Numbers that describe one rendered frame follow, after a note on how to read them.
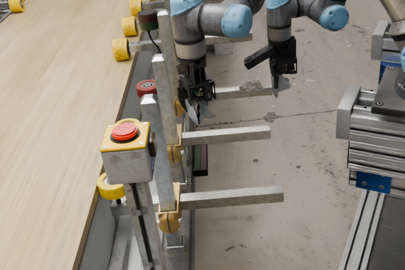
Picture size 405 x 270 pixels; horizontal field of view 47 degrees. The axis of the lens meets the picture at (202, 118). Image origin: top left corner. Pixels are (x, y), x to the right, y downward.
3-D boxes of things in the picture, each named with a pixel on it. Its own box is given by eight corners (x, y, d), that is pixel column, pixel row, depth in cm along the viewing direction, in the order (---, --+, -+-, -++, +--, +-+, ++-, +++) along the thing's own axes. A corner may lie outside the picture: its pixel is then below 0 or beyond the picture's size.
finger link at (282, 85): (291, 100, 158) (291, 75, 153) (273, 101, 158) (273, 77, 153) (290, 95, 160) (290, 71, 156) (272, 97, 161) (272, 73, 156)
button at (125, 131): (140, 129, 75) (138, 120, 74) (137, 144, 71) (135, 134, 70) (115, 132, 75) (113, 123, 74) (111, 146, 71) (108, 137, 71)
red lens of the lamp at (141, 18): (158, 15, 144) (157, 8, 143) (157, 21, 139) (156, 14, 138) (139, 17, 145) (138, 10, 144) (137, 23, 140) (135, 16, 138)
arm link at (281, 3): (298, -9, 139) (271, -4, 138) (298, 26, 145) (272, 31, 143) (287, -16, 146) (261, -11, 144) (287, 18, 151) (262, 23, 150)
